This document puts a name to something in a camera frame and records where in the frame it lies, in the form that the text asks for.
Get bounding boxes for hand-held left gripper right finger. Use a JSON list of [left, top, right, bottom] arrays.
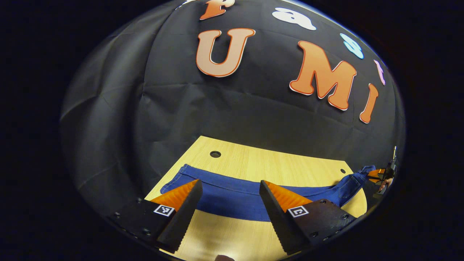
[[259, 180, 358, 255]]

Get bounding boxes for black backdrop cloth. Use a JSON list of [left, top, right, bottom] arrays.
[[60, 0, 406, 214]]

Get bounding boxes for blue jeans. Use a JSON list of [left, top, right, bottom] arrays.
[[160, 164, 377, 222]]

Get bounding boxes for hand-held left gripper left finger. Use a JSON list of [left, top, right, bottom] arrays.
[[108, 179, 203, 254]]

